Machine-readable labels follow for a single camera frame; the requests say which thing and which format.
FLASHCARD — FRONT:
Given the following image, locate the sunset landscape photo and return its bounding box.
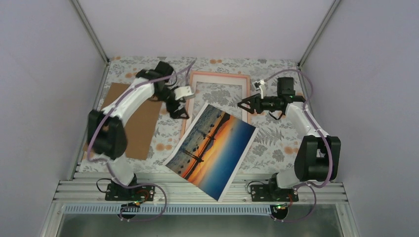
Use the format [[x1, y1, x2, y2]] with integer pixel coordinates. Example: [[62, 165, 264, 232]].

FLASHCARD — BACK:
[[164, 103, 258, 202]]

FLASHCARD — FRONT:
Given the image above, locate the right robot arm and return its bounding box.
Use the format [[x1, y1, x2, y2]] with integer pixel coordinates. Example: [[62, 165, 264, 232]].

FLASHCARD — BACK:
[[237, 77, 341, 201]]

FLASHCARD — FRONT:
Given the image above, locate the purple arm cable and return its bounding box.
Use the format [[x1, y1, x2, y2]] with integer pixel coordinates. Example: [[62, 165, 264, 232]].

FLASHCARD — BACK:
[[85, 59, 197, 223], [263, 69, 334, 224]]

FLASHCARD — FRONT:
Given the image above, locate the aluminium rail platform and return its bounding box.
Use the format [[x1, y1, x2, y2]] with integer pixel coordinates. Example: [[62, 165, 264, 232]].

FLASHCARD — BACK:
[[42, 172, 359, 237]]

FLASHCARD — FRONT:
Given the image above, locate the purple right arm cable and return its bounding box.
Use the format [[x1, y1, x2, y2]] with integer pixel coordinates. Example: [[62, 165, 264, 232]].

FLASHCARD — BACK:
[[263, 69, 334, 224]]

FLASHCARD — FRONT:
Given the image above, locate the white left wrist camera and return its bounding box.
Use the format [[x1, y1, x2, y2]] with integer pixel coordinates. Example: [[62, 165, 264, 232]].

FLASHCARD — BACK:
[[174, 85, 195, 101]]

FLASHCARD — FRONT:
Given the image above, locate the floral patterned table cloth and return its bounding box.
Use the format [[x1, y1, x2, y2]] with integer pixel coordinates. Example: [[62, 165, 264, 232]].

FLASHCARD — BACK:
[[99, 56, 305, 174]]

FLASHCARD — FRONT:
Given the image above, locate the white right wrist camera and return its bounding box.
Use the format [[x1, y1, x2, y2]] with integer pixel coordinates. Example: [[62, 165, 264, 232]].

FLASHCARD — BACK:
[[253, 79, 267, 99]]

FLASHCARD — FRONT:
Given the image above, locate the brown cardboard backing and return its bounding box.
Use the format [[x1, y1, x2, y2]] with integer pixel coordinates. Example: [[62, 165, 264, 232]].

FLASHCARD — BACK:
[[88, 83, 162, 160]]

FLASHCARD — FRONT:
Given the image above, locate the pink wooden picture frame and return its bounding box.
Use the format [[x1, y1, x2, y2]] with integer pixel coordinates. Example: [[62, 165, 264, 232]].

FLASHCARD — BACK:
[[179, 71, 252, 140]]

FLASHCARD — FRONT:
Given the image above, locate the grey slotted cable duct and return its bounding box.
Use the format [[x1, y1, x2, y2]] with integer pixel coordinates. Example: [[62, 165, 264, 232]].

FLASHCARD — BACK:
[[62, 203, 286, 215]]

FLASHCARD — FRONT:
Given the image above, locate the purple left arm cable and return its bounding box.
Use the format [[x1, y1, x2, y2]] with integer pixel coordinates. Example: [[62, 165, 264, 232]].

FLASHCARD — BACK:
[[85, 59, 197, 223]]

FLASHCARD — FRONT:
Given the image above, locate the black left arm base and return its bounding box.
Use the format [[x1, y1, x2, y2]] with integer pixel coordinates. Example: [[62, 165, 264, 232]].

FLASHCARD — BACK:
[[105, 182, 155, 202]]

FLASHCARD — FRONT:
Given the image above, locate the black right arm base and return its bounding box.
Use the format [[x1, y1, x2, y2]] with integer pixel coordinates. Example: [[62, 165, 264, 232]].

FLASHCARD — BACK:
[[247, 182, 299, 202]]

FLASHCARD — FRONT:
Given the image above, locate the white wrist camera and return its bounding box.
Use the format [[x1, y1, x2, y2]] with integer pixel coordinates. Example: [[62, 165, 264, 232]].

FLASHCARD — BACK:
[[253, 79, 267, 99], [174, 85, 195, 101]]

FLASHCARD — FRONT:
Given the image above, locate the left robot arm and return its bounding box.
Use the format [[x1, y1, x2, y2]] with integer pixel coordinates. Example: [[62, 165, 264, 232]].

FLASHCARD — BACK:
[[86, 61, 195, 200]]

